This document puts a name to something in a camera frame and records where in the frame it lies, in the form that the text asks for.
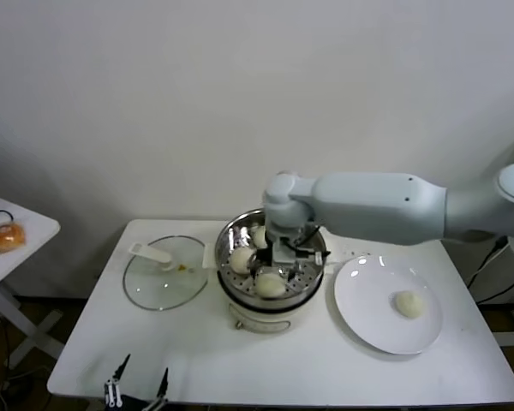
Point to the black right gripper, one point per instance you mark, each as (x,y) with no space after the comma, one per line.
(265,255)

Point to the cream electric cooker pot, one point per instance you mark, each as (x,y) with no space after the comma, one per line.
(261,320)

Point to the stainless steel steamer basket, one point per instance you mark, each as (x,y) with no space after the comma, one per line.
(231,233)

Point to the white steamed baozi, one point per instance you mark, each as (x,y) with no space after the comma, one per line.
(259,237)
(242,260)
(408,304)
(269,284)

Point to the orange bread in plastic bag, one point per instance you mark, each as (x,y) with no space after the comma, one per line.
(8,237)

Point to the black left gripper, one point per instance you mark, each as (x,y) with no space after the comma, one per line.
(135,404)

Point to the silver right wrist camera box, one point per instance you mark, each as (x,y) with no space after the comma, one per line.
(285,250)

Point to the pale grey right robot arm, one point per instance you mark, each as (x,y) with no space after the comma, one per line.
(368,205)

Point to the white side table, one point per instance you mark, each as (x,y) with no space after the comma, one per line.
(34,227)

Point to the white round plate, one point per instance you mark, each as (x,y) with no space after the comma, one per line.
(368,299)

